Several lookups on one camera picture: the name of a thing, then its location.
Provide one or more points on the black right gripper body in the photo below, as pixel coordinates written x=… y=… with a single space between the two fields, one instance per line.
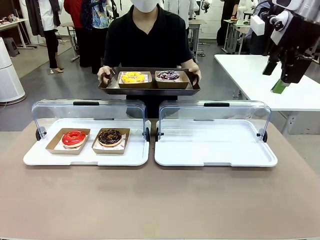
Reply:
x=302 y=37

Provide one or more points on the bystander in red shirt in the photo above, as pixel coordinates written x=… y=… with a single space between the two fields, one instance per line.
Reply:
x=75 y=22

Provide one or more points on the person's left forearm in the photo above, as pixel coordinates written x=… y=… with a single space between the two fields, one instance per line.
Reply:
x=190 y=63

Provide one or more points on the grey plastic stool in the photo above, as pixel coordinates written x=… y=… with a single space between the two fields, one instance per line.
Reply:
x=11 y=46

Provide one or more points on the clear plastic display lid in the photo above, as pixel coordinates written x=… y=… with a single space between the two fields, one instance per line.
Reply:
x=87 y=110
x=215 y=111

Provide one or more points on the red glazed donut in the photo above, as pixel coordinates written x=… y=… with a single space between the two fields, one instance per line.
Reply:
x=68 y=140

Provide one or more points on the light background work table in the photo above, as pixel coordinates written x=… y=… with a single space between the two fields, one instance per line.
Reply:
x=12 y=23

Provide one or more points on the white background table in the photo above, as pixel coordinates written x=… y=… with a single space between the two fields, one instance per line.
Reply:
x=247 y=75

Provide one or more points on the person's left hand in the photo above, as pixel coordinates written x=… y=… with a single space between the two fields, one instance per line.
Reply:
x=197 y=72

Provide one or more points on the bystander in floral shirt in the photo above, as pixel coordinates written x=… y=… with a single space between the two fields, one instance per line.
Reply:
x=98 y=17

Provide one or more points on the white face mask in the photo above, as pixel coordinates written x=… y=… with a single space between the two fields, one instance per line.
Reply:
x=145 y=5

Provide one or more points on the person in black shirt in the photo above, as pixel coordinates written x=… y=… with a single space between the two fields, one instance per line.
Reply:
x=147 y=42

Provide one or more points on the purple sprinkled donut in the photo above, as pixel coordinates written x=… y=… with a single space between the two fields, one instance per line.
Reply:
x=167 y=75

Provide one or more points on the yellow sprinkled donut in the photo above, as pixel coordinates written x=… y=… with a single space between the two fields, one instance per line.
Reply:
x=132 y=77

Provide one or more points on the person's right hand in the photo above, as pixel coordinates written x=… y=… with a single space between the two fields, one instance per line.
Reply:
x=104 y=73

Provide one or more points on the bystander in white shirt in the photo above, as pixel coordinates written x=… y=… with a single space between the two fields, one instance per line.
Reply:
x=48 y=22

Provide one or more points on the white display tray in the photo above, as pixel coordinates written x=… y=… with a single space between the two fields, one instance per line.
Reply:
x=112 y=158
x=215 y=150

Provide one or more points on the chocolate donut with nuts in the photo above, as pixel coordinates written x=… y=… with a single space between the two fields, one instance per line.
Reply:
x=110 y=138

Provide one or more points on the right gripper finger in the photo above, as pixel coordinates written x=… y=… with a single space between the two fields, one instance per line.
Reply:
x=270 y=67
x=295 y=71

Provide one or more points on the dark brown serving tray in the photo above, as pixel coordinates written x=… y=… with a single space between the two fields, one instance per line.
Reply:
x=150 y=91

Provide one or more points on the white air purifier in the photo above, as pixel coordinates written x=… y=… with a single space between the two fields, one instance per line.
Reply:
x=10 y=80

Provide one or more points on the white printed paper liner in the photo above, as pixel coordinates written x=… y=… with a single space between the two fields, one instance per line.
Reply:
x=70 y=149
x=112 y=149

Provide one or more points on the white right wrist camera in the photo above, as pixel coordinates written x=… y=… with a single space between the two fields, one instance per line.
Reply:
x=257 y=25

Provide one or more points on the bystander in black clothes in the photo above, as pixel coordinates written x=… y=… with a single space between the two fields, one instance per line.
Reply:
x=227 y=22

